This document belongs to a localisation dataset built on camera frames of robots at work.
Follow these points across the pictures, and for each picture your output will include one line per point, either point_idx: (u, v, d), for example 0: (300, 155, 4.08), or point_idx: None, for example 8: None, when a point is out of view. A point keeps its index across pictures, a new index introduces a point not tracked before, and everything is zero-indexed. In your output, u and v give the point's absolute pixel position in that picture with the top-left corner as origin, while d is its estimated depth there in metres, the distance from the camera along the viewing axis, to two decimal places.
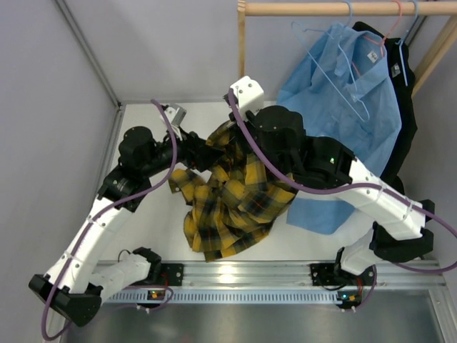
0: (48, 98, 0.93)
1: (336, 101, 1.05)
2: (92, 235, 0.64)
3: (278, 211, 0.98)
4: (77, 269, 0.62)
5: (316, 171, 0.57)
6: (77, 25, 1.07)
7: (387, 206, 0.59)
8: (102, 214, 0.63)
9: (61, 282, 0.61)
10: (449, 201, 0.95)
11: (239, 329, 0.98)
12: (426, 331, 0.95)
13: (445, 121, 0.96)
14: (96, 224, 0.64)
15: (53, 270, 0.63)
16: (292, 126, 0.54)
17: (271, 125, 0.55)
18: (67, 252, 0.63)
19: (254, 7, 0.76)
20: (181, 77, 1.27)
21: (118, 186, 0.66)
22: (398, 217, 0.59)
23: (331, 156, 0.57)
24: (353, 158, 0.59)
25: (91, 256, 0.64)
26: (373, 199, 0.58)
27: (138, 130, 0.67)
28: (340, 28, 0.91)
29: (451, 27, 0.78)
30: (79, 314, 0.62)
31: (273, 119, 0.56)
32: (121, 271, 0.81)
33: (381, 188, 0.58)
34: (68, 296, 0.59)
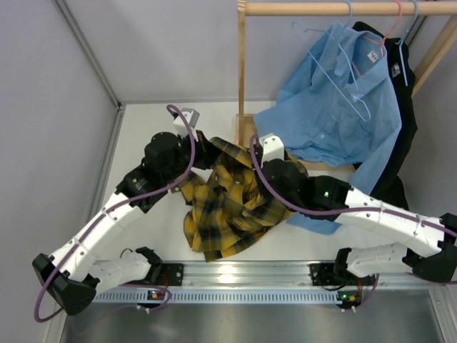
0: (47, 98, 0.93)
1: (336, 101, 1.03)
2: (103, 226, 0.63)
3: (280, 214, 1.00)
4: (80, 257, 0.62)
5: (316, 205, 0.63)
6: (76, 24, 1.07)
7: (394, 225, 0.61)
8: (116, 207, 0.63)
9: (63, 266, 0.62)
10: (449, 202, 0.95)
11: (239, 330, 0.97)
12: (427, 332, 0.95)
13: (445, 122, 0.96)
14: (109, 216, 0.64)
15: (58, 253, 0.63)
16: (285, 174, 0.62)
17: (270, 174, 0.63)
18: (76, 238, 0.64)
19: (255, 6, 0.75)
20: (181, 77, 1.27)
21: (137, 185, 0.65)
22: (408, 234, 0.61)
23: (326, 190, 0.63)
24: (349, 188, 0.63)
25: (98, 248, 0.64)
26: (374, 220, 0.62)
27: (166, 135, 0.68)
28: (340, 28, 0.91)
29: (452, 27, 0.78)
30: (73, 301, 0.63)
31: (272, 168, 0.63)
32: (119, 266, 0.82)
33: (380, 209, 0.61)
34: (67, 281, 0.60)
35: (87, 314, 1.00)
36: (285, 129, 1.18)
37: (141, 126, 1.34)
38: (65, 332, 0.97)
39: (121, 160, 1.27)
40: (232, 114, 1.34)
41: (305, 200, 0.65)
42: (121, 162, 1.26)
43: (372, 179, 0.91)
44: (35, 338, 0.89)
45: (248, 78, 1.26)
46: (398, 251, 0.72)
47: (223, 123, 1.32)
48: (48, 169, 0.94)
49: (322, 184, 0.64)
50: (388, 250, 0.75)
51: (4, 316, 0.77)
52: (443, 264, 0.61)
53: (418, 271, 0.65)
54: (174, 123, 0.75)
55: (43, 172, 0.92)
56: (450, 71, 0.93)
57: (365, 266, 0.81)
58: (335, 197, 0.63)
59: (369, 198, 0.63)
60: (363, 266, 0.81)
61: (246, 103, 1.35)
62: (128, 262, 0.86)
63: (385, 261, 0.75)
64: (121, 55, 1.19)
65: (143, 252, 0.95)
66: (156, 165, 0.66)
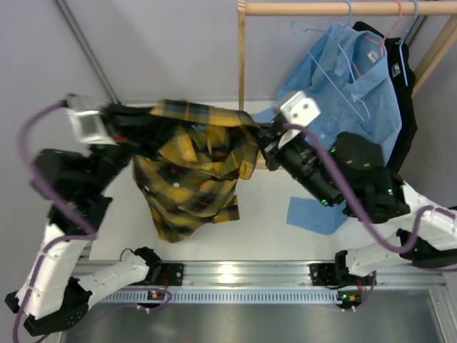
0: (47, 98, 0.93)
1: (336, 101, 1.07)
2: (44, 269, 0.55)
3: (223, 202, 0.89)
4: (38, 299, 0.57)
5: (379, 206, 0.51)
6: (76, 24, 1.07)
7: (438, 224, 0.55)
8: (51, 246, 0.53)
9: (27, 309, 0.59)
10: (450, 201, 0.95)
11: (238, 329, 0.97)
12: (427, 331, 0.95)
13: (445, 121, 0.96)
14: (47, 258, 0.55)
15: (21, 292, 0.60)
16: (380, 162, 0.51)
17: (364, 161, 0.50)
18: (27, 281, 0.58)
19: (255, 6, 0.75)
20: (181, 76, 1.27)
21: (64, 209, 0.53)
22: (446, 232, 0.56)
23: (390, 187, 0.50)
24: (403, 184, 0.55)
25: (53, 285, 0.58)
26: (426, 220, 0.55)
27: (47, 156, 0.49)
28: (340, 28, 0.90)
29: (452, 26, 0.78)
30: (58, 326, 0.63)
31: (362, 153, 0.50)
32: (113, 272, 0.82)
33: (433, 209, 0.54)
34: (34, 323, 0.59)
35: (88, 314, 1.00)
36: None
37: None
38: (65, 332, 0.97)
39: None
40: None
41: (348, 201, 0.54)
42: None
43: None
44: None
45: (248, 77, 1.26)
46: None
47: None
48: None
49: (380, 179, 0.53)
50: (383, 248, 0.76)
51: None
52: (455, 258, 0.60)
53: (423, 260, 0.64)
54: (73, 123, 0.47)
55: None
56: (450, 71, 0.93)
57: (365, 266, 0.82)
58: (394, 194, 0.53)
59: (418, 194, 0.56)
60: (362, 266, 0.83)
61: (246, 103, 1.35)
62: (123, 267, 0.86)
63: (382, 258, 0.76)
64: (121, 54, 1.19)
65: (142, 252, 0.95)
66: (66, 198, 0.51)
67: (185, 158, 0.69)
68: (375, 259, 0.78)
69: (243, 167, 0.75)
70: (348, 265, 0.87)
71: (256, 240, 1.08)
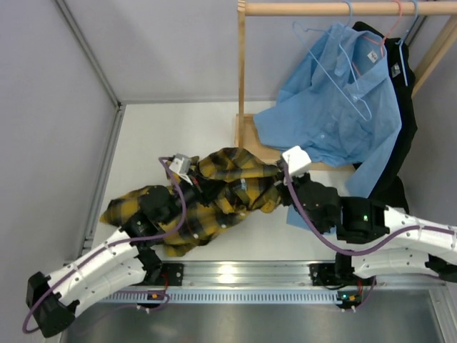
0: (47, 98, 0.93)
1: (336, 101, 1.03)
2: (101, 259, 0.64)
3: None
4: (74, 283, 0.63)
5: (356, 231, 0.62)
6: (77, 24, 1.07)
7: (432, 241, 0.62)
8: (118, 244, 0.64)
9: (57, 287, 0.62)
10: (449, 202, 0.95)
11: (238, 329, 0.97)
12: (426, 331, 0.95)
13: (445, 122, 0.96)
14: (109, 251, 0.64)
15: (56, 274, 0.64)
16: (331, 201, 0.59)
17: (313, 202, 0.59)
18: (74, 264, 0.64)
19: (255, 6, 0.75)
20: (181, 77, 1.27)
21: (140, 227, 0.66)
22: (446, 248, 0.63)
23: (364, 214, 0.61)
24: (385, 208, 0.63)
25: (92, 276, 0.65)
26: (415, 239, 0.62)
27: (158, 189, 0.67)
28: (340, 28, 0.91)
29: (452, 26, 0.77)
30: (53, 325, 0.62)
31: (313, 194, 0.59)
32: (106, 280, 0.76)
33: (420, 227, 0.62)
34: (56, 304, 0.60)
35: (88, 314, 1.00)
36: (285, 129, 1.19)
37: (141, 126, 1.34)
38: (65, 333, 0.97)
39: (121, 160, 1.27)
40: (232, 115, 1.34)
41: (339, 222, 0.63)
42: (121, 162, 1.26)
43: (372, 179, 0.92)
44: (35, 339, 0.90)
45: (249, 78, 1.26)
46: (416, 254, 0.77)
47: (223, 123, 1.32)
48: (47, 170, 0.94)
49: (358, 206, 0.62)
50: (404, 254, 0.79)
51: (4, 317, 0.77)
52: None
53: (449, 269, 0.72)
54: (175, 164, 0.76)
55: (43, 172, 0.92)
56: (450, 71, 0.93)
57: (376, 269, 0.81)
58: (373, 219, 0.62)
59: (404, 216, 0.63)
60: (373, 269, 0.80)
61: (247, 103, 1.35)
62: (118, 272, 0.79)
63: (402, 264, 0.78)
64: (121, 55, 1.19)
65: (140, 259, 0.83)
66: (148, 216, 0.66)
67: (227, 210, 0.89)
68: (393, 265, 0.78)
69: (268, 204, 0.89)
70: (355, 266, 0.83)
71: (256, 240, 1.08)
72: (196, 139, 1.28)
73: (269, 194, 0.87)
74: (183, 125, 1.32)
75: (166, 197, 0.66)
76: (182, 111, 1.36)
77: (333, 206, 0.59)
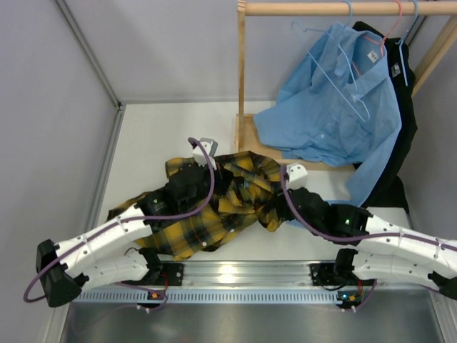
0: (47, 98, 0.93)
1: (336, 101, 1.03)
2: (112, 234, 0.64)
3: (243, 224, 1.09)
4: (82, 256, 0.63)
5: (339, 233, 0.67)
6: (77, 24, 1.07)
7: (413, 249, 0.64)
8: (131, 220, 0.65)
9: (64, 258, 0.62)
10: (450, 201, 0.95)
11: (239, 329, 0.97)
12: (427, 331, 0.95)
13: (445, 122, 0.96)
14: (121, 226, 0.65)
15: (64, 243, 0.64)
16: (310, 203, 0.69)
17: (297, 203, 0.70)
18: (84, 236, 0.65)
19: (255, 6, 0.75)
20: (181, 77, 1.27)
21: (156, 205, 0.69)
22: (429, 257, 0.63)
23: (347, 218, 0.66)
24: (369, 215, 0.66)
25: (100, 252, 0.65)
26: (395, 245, 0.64)
27: (191, 169, 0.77)
28: (340, 28, 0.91)
29: (452, 27, 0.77)
30: (58, 295, 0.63)
31: (297, 197, 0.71)
32: (114, 265, 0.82)
33: (400, 234, 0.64)
34: (62, 275, 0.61)
35: (88, 314, 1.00)
36: (285, 129, 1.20)
37: (141, 126, 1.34)
38: (65, 333, 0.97)
39: (121, 160, 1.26)
40: (232, 115, 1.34)
41: (328, 227, 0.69)
42: (121, 162, 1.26)
43: (372, 179, 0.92)
44: (35, 338, 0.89)
45: (249, 78, 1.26)
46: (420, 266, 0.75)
47: (223, 123, 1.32)
48: (47, 170, 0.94)
49: (343, 210, 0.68)
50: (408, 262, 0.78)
51: (3, 317, 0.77)
52: None
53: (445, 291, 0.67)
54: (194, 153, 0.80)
55: (43, 172, 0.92)
56: (450, 71, 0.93)
57: (376, 272, 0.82)
58: (355, 223, 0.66)
59: (388, 224, 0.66)
60: (373, 271, 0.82)
61: (247, 103, 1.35)
62: (125, 261, 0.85)
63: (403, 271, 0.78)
64: (122, 55, 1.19)
65: (146, 252, 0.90)
66: (177, 193, 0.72)
67: (233, 201, 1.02)
68: (395, 270, 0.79)
69: (271, 223, 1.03)
70: (354, 265, 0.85)
71: (257, 240, 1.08)
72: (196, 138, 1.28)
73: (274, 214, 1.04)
74: (183, 125, 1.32)
75: (196, 180, 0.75)
76: (182, 111, 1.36)
77: (312, 207, 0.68)
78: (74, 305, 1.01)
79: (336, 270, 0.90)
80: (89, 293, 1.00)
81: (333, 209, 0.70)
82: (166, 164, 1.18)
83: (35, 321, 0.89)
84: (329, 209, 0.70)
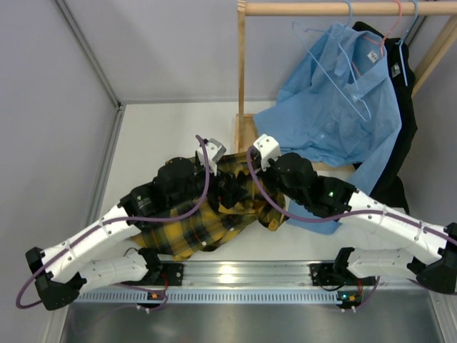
0: (47, 98, 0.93)
1: (336, 101, 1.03)
2: (96, 237, 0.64)
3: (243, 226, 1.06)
4: (68, 261, 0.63)
5: (322, 204, 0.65)
6: (77, 25, 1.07)
7: (395, 229, 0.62)
8: (113, 222, 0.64)
9: (49, 266, 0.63)
10: (449, 201, 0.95)
11: (238, 329, 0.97)
12: (427, 331, 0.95)
13: (445, 122, 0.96)
14: (104, 229, 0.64)
15: (49, 250, 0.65)
16: (300, 168, 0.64)
17: (285, 167, 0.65)
18: (68, 241, 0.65)
19: (255, 6, 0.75)
20: (181, 77, 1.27)
21: (140, 202, 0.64)
22: (409, 239, 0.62)
23: (331, 190, 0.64)
24: (355, 191, 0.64)
25: (86, 256, 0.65)
26: (375, 223, 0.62)
27: (184, 162, 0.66)
28: (340, 28, 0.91)
29: (452, 27, 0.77)
30: (55, 299, 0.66)
31: (288, 162, 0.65)
32: (113, 266, 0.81)
33: (382, 213, 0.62)
34: (48, 283, 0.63)
35: (88, 314, 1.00)
36: (285, 129, 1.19)
37: (141, 126, 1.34)
38: (65, 333, 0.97)
39: (121, 160, 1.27)
40: (232, 114, 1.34)
41: (311, 196, 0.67)
42: (121, 162, 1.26)
43: (372, 179, 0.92)
44: (34, 338, 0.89)
45: (249, 78, 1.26)
46: (403, 256, 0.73)
47: (223, 123, 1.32)
48: (48, 170, 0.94)
49: (330, 182, 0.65)
50: (393, 254, 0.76)
51: (4, 316, 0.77)
52: (444, 271, 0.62)
53: (421, 279, 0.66)
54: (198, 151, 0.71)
55: (43, 172, 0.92)
56: (450, 71, 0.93)
57: (367, 267, 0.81)
58: (339, 196, 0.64)
59: (373, 201, 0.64)
60: (364, 266, 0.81)
61: (246, 103, 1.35)
62: (124, 262, 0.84)
63: (385, 263, 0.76)
64: (122, 55, 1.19)
65: (146, 252, 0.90)
66: (165, 189, 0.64)
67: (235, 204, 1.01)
68: (380, 263, 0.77)
69: (272, 221, 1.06)
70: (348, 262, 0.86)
71: (256, 240, 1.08)
72: (196, 139, 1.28)
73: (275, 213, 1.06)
74: (183, 124, 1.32)
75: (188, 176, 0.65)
76: (182, 111, 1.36)
77: (301, 173, 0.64)
78: (74, 305, 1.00)
79: (335, 269, 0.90)
80: (89, 293, 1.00)
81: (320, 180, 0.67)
82: None
83: (35, 321, 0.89)
84: (316, 179, 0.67)
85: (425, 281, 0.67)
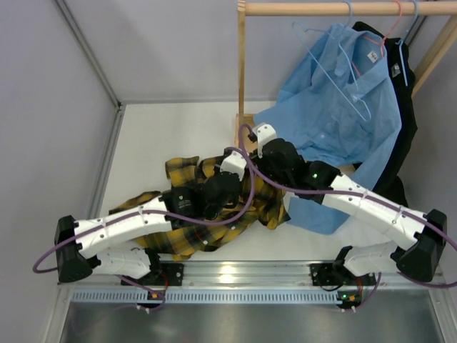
0: (47, 97, 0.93)
1: (336, 101, 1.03)
2: (132, 223, 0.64)
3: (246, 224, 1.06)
4: (98, 239, 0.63)
5: (305, 184, 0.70)
6: (77, 24, 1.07)
7: (373, 211, 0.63)
8: (153, 213, 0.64)
9: (81, 238, 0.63)
10: (449, 201, 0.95)
11: (239, 329, 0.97)
12: (426, 331, 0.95)
13: (445, 122, 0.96)
14: (141, 217, 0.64)
15: (84, 223, 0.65)
16: (283, 151, 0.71)
17: (269, 150, 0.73)
18: (104, 219, 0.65)
19: (255, 6, 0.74)
20: (181, 77, 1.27)
21: (181, 202, 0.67)
22: (387, 221, 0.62)
23: (315, 172, 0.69)
24: (338, 174, 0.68)
25: (116, 239, 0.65)
26: (355, 205, 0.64)
27: (231, 176, 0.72)
28: (340, 28, 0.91)
29: (451, 27, 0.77)
30: (69, 273, 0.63)
31: (273, 146, 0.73)
32: (123, 258, 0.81)
33: (362, 194, 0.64)
34: (75, 254, 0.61)
35: (88, 314, 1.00)
36: (285, 128, 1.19)
37: (141, 126, 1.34)
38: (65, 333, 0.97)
39: (121, 160, 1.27)
40: (232, 114, 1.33)
41: (297, 179, 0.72)
42: (121, 162, 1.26)
43: (372, 179, 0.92)
44: (35, 338, 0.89)
45: (249, 77, 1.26)
46: (388, 248, 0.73)
47: (223, 122, 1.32)
48: (48, 170, 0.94)
49: (316, 166, 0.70)
50: (381, 247, 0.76)
51: (3, 316, 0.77)
52: (421, 257, 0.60)
53: (400, 266, 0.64)
54: (227, 161, 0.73)
55: (43, 172, 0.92)
56: (450, 71, 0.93)
57: (361, 263, 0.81)
58: (323, 179, 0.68)
59: (355, 185, 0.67)
60: (358, 262, 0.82)
61: (246, 103, 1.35)
62: (132, 257, 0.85)
63: (376, 256, 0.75)
64: (121, 54, 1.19)
65: (149, 253, 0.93)
66: (210, 196, 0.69)
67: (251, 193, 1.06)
68: (371, 256, 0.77)
69: (271, 220, 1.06)
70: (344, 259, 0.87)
71: (256, 240, 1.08)
72: (196, 139, 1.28)
73: (273, 211, 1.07)
74: (183, 124, 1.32)
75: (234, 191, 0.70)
76: (183, 111, 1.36)
77: (283, 155, 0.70)
78: (74, 305, 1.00)
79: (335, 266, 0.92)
80: (89, 293, 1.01)
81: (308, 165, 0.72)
82: (166, 164, 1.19)
83: (35, 321, 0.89)
84: (303, 164, 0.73)
85: (405, 270, 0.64)
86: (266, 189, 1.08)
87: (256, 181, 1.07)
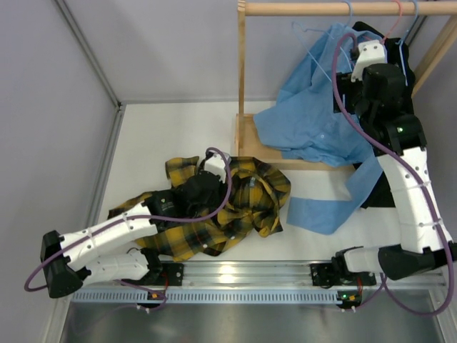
0: (47, 98, 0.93)
1: None
2: (118, 229, 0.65)
3: (246, 232, 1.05)
4: (86, 250, 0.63)
5: (380, 128, 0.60)
6: (77, 24, 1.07)
7: (413, 203, 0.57)
8: (137, 218, 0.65)
9: (67, 251, 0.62)
10: (450, 202, 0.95)
11: (239, 329, 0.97)
12: (426, 331, 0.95)
13: (445, 122, 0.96)
14: (127, 224, 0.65)
15: (68, 236, 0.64)
16: (390, 78, 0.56)
17: (374, 71, 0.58)
18: (89, 230, 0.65)
19: (255, 6, 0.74)
20: (181, 77, 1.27)
21: (163, 204, 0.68)
22: (414, 221, 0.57)
23: (402, 127, 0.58)
24: (420, 146, 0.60)
25: (104, 247, 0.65)
26: (406, 185, 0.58)
27: (208, 174, 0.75)
28: (340, 28, 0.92)
29: (452, 27, 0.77)
30: (60, 286, 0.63)
31: (382, 68, 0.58)
32: (116, 262, 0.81)
33: (420, 183, 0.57)
34: (64, 267, 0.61)
35: (88, 313, 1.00)
36: (285, 129, 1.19)
37: (140, 126, 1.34)
38: (65, 333, 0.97)
39: (121, 160, 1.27)
40: (231, 114, 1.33)
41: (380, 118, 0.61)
42: (120, 162, 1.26)
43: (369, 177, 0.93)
44: (35, 338, 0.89)
45: (249, 77, 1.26)
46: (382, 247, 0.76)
47: (223, 123, 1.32)
48: (48, 169, 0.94)
49: (407, 120, 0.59)
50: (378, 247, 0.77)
51: (5, 316, 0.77)
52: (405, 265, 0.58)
53: (383, 253, 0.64)
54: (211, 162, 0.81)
55: (44, 172, 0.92)
56: (449, 71, 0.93)
57: (357, 257, 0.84)
58: (403, 138, 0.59)
59: (423, 168, 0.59)
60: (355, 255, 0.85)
61: (246, 103, 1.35)
62: (127, 260, 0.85)
63: (370, 254, 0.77)
64: (122, 54, 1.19)
65: (147, 252, 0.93)
66: (191, 196, 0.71)
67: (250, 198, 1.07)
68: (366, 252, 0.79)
69: (264, 229, 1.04)
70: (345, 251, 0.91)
71: (255, 239, 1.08)
72: (195, 140, 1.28)
73: (268, 219, 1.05)
74: (183, 124, 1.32)
75: (215, 186, 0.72)
76: (182, 111, 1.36)
77: (387, 81, 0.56)
78: (74, 305, 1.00)
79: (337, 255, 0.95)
80: (88, 293, 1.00)
81: (397, 113, 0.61)
82: (166, 164, 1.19)
83: (36, 321, 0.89)
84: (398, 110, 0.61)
85: (383, 259, 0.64)
86: (265, 201, 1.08)
87: (255, 193, 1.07)
